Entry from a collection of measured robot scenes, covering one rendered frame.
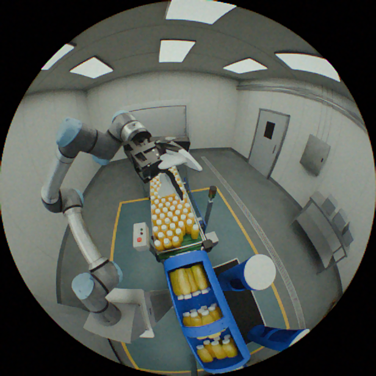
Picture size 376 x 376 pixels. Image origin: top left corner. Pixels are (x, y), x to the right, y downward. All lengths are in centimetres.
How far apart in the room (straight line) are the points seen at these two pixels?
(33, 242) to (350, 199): 614
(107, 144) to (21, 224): 259
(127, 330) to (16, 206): 255
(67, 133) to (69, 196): 39
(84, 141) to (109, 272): 50
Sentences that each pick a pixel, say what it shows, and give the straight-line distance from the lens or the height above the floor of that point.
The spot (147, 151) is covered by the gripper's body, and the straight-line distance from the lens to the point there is 25.
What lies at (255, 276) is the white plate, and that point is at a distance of 93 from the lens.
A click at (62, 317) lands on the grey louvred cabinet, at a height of 90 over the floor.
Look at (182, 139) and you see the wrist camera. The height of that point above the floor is 176.
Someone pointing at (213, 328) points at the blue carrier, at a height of 123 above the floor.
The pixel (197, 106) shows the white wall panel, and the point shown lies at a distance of 470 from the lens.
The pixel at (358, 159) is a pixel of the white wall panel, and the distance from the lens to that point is 338.
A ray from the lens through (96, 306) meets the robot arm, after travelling 57.
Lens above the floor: 184
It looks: 40 degrees down
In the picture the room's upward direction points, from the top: straight up
